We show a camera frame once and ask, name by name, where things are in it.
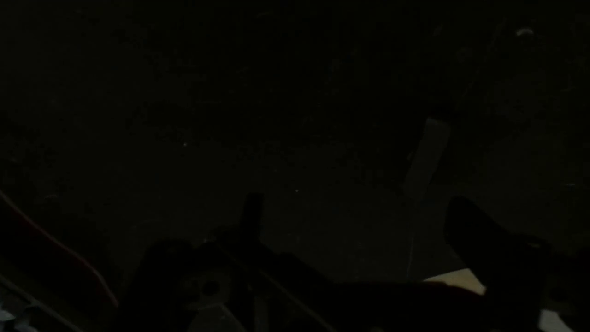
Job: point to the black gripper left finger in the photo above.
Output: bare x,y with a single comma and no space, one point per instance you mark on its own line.
254,214

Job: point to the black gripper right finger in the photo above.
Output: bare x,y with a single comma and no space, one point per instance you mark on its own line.
491,250

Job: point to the black desk mat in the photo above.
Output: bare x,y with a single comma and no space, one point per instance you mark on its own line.
246,92

